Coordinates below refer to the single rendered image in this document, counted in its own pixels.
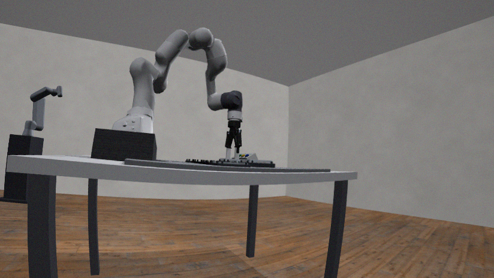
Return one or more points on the white button panel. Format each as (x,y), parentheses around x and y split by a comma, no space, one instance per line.
(248,156)

